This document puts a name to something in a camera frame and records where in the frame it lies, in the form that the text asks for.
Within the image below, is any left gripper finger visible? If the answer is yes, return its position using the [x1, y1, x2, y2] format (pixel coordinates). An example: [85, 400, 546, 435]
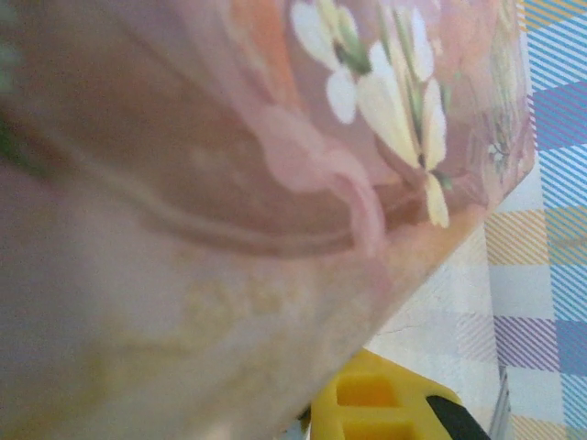
[303, 349, 493, 440]

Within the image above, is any pink floral wooden box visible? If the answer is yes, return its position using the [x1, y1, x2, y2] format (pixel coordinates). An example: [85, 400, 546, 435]
[0, 0, 538, 440]

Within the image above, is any aluminium frame post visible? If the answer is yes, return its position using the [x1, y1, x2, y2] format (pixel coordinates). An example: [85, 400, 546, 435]
[490, 365, 512, 440]

